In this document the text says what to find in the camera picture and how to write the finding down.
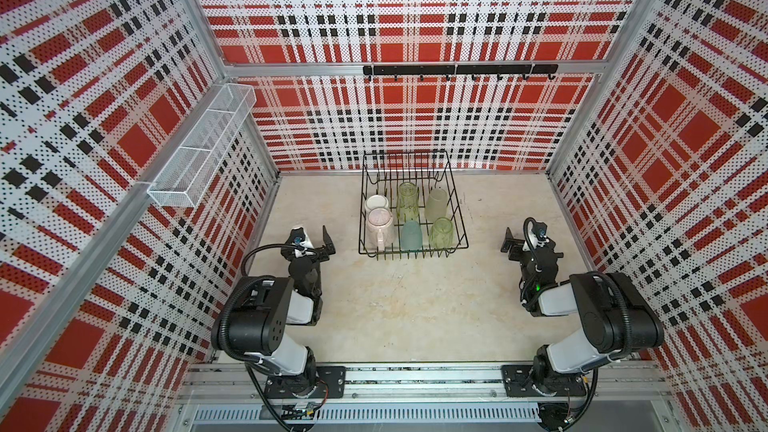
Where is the pink mug purple inside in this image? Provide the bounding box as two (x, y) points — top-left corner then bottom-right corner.
(366, 207), (395, 252)

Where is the white mug red inside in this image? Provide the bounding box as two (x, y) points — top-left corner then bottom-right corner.
(364, 194), (390, 213)

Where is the pale green glass cup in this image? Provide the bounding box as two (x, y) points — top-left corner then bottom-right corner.
(425, 187), (449, 223)

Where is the teal textured glass cup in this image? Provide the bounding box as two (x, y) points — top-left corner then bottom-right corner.
(400, 220), (423, 252)

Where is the green patterned glass cup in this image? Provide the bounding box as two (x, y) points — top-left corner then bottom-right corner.
(396, 182), (420, 224)

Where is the black wire dish rack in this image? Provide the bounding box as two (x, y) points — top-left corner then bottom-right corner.
(357, 149), (469, 260)

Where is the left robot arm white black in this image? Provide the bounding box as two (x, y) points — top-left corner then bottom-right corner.
(211, 227), (336, 397)

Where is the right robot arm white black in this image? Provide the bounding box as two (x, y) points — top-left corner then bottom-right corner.
(501, 217), (664, 396)

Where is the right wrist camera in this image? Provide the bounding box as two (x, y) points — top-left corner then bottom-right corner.
(523, 217), (549, 251)

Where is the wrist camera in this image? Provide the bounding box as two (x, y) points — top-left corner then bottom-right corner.
(287, 227), (314, 250)
(523, 217), (549, 251)

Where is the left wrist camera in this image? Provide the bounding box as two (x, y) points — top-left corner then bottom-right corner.
(287, 227), (314, 250)

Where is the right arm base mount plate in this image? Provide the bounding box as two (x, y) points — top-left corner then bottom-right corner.
(501, 364), (587, 398)

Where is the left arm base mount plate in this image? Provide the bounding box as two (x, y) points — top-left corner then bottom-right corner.
(264, 365), (346, 399)

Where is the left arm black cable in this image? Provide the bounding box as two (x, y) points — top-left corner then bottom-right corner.
(212, 242), (301, 367)

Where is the white mesh wall basket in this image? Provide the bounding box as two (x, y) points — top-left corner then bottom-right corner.
(148, 83), (255, 208)

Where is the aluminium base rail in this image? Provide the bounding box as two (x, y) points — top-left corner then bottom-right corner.
(169, 361), (684, 431)

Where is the black wall hook rail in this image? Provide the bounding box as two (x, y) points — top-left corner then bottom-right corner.
(362, 63), (559, 78)

